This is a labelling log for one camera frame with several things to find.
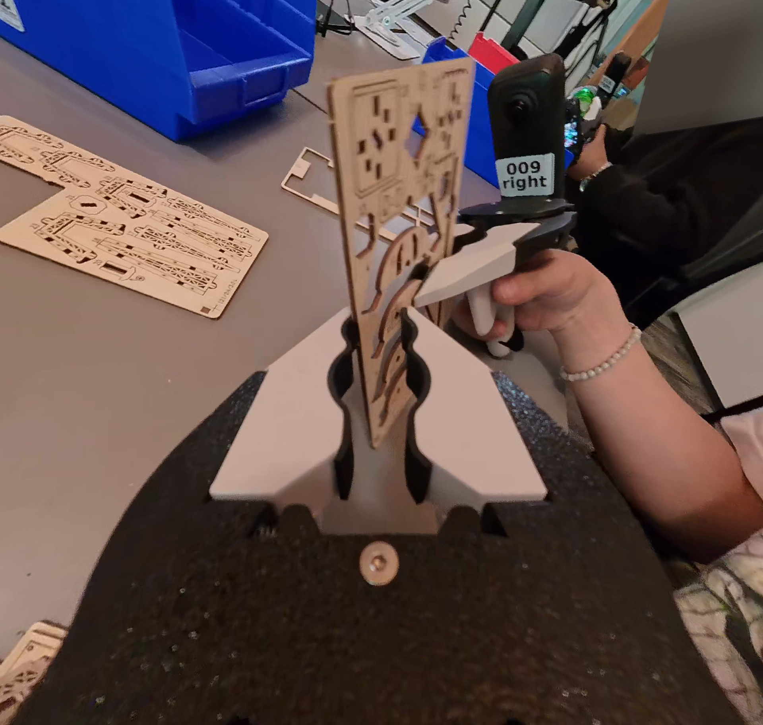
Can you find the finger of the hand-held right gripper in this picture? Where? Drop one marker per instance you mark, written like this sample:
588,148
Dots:
477,266

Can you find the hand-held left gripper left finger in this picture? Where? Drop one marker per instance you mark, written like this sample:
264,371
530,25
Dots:
280,427

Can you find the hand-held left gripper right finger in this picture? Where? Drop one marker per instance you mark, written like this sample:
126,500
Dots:
477,427

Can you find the wooden puzzle sheet with arcs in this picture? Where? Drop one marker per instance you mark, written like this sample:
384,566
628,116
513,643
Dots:
381,203

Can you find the person's right forearm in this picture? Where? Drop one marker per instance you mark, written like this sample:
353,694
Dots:
655,451

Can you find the person's right hand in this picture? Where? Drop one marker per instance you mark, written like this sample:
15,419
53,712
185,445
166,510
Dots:
560,296

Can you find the small blue storage bin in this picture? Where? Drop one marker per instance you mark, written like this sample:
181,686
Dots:
481,140

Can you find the red storage bin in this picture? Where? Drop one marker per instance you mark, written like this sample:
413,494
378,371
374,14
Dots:
492,54

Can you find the white articulated stand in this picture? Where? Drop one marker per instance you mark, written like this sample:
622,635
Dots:
393,15

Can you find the wooden sheet with tower parts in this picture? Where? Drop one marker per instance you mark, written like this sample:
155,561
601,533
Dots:
24,230

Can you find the small wooden puzzle sheet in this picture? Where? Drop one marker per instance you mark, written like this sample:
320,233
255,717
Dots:
30,659

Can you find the large blue storage bin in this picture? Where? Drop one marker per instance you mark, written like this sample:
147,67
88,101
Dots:
149,51

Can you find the thin wooden frame offcut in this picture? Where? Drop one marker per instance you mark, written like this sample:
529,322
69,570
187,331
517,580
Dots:
310,199

